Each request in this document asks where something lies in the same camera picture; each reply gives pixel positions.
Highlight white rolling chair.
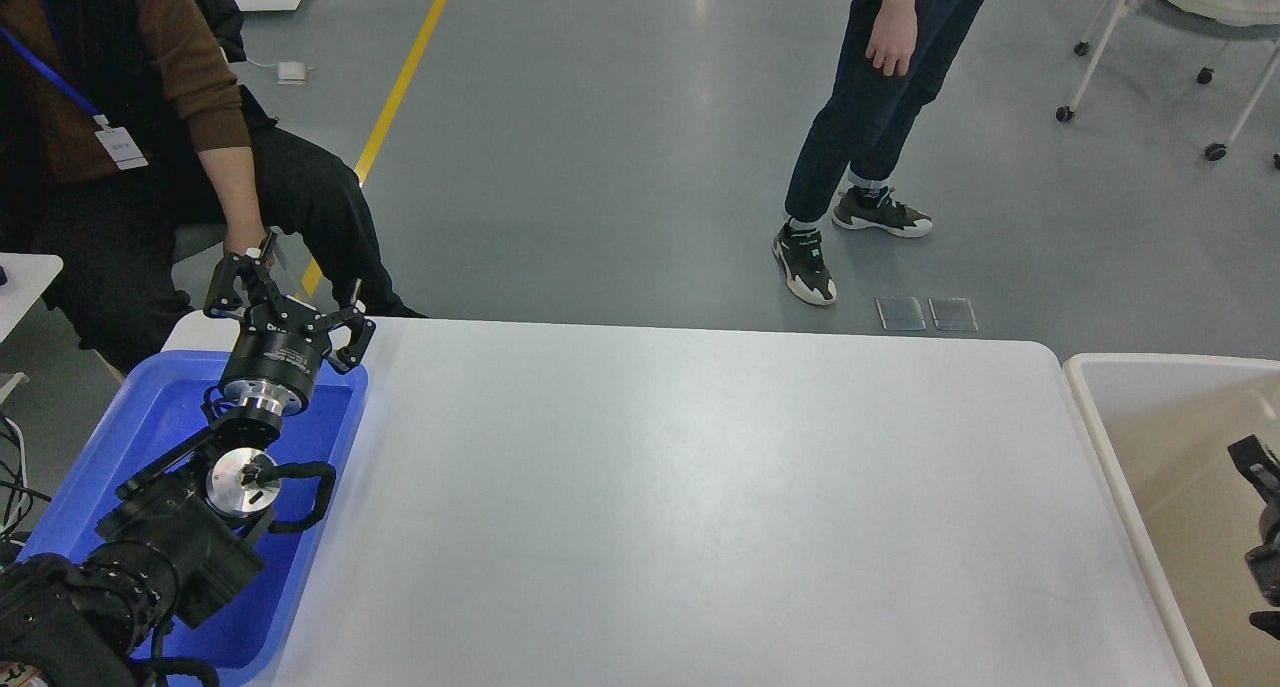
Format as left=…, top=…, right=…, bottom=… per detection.
left=1055, top=0, right=1279, bottom=162

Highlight beige plastic bin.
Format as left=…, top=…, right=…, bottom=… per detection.
left=1064, top=353, right=1279, bottom=686

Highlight seated person brown sweater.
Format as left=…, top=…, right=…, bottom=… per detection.
left=1, top=0, right=415, bottom=374

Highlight left metal floor plate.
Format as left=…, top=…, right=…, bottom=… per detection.
left=876, top=298, right=927, bottom=333

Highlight metal floor plate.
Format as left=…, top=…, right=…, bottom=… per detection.
left=876, top=298, right=927, bottom=333
left=928, top=298, right=979, bottom=333

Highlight white side table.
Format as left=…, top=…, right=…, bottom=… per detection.
left=1, top=251, right=64, bottom=342

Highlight black cables bundle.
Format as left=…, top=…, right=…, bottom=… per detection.
left=0, top=412, right=52, bottom=542

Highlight right metal floor plate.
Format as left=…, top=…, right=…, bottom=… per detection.
left=928, top=298, right=979, bottom=333

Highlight standing person dark jeans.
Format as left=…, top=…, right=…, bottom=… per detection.
left=772, top=0, right=988, bottom=307

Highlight white power adapter on floor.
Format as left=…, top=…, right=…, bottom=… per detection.
left=275, top=61, right=310, bottom=86

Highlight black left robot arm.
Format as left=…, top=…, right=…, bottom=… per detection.
left=3, top=242, right=376, bottom=686

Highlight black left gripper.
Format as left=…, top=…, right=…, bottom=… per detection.
left=204, top=251, right=376, bottom=415

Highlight blue plastic bin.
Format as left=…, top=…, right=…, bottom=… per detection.
left=20, top=351, right=369, bottom=686

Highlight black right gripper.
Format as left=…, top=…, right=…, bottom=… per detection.
left=1228, top=435, right=1280, bottom=640

